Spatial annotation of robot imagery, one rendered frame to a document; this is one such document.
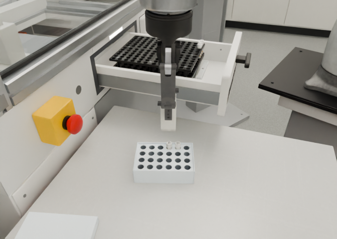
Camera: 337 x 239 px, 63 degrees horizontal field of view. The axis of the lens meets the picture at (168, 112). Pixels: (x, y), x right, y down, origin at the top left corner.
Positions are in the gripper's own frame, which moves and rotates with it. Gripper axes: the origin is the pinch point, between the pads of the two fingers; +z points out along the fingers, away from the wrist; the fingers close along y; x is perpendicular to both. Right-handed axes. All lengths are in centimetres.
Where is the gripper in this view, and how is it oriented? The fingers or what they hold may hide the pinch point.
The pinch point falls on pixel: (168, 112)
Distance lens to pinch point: 54.6
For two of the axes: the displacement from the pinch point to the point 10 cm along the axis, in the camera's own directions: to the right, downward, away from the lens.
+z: 0.0, 8.0, 5.9
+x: -10.0, -0.1, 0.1
